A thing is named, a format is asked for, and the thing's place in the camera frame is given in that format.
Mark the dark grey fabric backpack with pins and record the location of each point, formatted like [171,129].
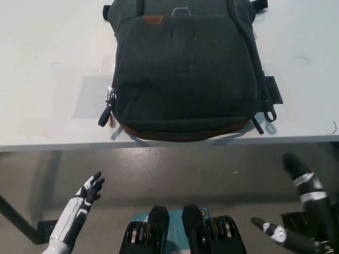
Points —
[185,79]

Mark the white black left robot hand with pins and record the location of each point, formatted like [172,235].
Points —
[76,206]

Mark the black table leg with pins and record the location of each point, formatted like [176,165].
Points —
[18,219]

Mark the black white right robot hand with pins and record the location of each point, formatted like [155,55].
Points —
[315,201]

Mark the black floor plate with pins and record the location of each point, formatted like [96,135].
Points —
[291,222]
[46,228]

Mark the thin black thread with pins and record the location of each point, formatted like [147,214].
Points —
[304,58]
[335,129]

